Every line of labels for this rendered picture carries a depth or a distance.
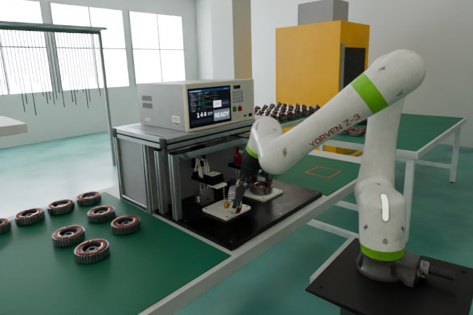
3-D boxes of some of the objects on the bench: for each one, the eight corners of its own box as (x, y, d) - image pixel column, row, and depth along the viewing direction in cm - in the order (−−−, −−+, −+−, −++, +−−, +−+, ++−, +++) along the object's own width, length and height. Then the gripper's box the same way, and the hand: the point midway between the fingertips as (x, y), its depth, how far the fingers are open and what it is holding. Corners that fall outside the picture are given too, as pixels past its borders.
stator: (106, 235, 129) (105, 226, 129) (120, 221, 140) (118, 214, 139) (134, 235, 128) (133, 227, 127) (144, 222, 139) (143, 214, 138)
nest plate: (282, 193, 162) (282, 190, 161) (263, 202, 151) (263, 200, 151) (259, 185, 172) (259, 183, 172) (239, 194, 161) (239, 192, 161)
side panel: (156, 212, 149) (150, 143, 142) (150, 214, 147) (143, 144, 140) (125, 197, 168) (118, 136, 161) (120, 199, 166) (112, 136, 159)
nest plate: (250, 209, 145) (250, 206, 144) (226, 221, 134) (226, 218, 134) (226, 200, 155) (226, 197, 154) (202, 211, 144) (202, 208, 144)
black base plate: (322, 196, 161) (322, 192, 161) (231, 251, 116) (231, 245, 115) (249, 176, 193) (249, 173, 192) (155, 214, 147) (155, 209, 147)
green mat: (231, 256, 113) (231, 255, 113) (32, 380, 70) (32, 379, 70) (105, 191, 176) (105, 191, 176) (-41, 235, 133) (-41, 235, 133)
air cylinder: (214, 200, 155) (213, 189, 154) (202, 205, 150) (201, 194, 148) (207, 197, 158) (206, 186, 157) (195, 202, 153) (194, 191, 152)
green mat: (375, 166, 205) (375, 166, 205) (327, 196, 161) (327, 195, 161) (258, 145, 268) (258, 145, 268) (201, 162, 225) (201, 162, 224)
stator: (235, 200, 142) (230, 180, 136) (243, 199, 141) (238, 179, 135) (231, 219, 133) (224, 199, 127) (240, 219, 132) (234, 198, 126)
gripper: (247, 141, 132) (230, 179, 144) (237, 178, 112) (219, 219, 125) (265, 148, 132) (246, 185, 144) (257, 186, 113) (237, 226, 125)
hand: (235, 198), depth 134 cm, fingers closed on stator, 11 cm apart
